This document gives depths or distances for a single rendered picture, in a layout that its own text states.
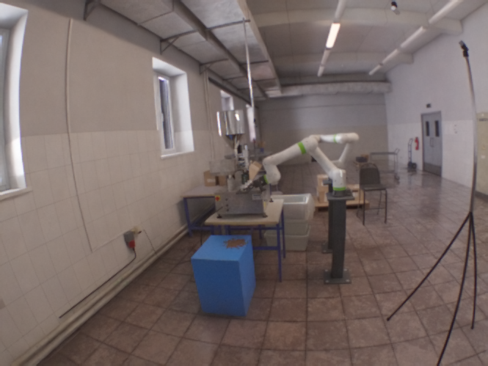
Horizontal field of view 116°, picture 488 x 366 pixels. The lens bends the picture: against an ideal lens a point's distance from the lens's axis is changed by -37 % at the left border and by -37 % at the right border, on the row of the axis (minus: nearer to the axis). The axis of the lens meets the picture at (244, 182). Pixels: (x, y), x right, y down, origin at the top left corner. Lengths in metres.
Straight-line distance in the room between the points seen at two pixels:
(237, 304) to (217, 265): 0.42
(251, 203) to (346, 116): 10.94
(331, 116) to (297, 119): 1.77
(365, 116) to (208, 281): 12.02
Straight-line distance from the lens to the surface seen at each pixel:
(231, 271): 1.98
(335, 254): 2.53
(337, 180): 2.28
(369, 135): 13.14
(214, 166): 2.39
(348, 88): 11.86
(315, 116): 12.66
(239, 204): 2.36
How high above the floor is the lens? 1.51
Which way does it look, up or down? 10 degrees down
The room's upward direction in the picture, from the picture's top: 6 degrees counter-clockwise
